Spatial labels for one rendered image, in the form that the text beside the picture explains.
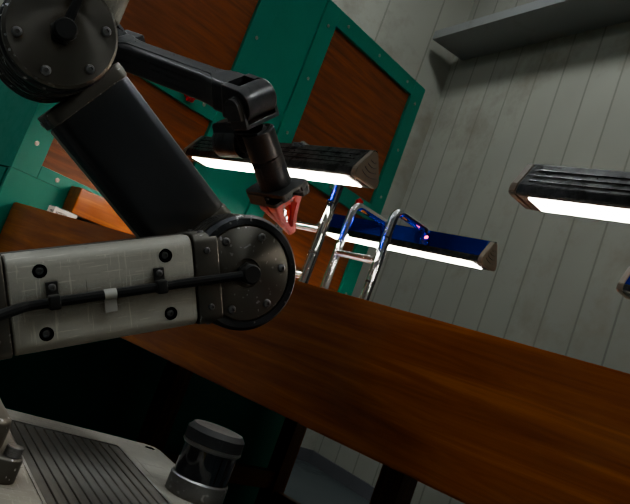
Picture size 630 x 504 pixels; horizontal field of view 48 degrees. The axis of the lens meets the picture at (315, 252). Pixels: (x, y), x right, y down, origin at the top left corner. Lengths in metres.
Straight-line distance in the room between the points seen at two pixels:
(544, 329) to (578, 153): 0.96
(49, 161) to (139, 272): 1.24
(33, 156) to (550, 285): 2.62
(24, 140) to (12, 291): 1.22
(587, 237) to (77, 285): 3.21
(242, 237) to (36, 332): 0.23
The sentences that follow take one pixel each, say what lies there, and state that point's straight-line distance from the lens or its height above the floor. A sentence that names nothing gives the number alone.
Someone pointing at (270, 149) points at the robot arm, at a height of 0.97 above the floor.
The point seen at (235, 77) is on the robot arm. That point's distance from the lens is 1.24.
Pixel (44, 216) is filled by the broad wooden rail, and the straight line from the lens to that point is 1.74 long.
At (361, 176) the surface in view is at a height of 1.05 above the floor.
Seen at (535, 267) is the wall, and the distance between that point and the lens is 3.86.
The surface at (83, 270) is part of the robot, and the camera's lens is 0.72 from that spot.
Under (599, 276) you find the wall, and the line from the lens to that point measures 3.61.
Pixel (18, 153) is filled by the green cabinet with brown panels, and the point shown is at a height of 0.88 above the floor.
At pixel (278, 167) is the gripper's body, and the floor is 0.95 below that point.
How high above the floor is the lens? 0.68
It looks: 7 degrees up
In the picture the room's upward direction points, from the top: 20 degrees clockwise
